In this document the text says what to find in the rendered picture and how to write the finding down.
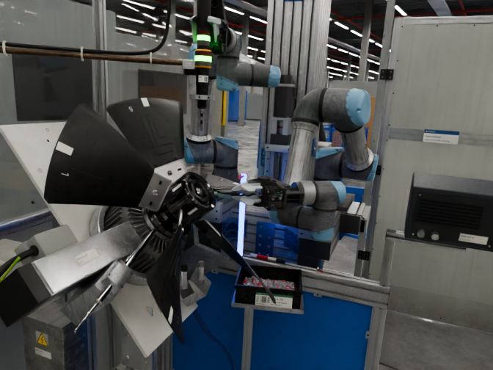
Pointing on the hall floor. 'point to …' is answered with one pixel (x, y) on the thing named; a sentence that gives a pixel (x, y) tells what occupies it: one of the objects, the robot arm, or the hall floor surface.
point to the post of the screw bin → (247, 338)
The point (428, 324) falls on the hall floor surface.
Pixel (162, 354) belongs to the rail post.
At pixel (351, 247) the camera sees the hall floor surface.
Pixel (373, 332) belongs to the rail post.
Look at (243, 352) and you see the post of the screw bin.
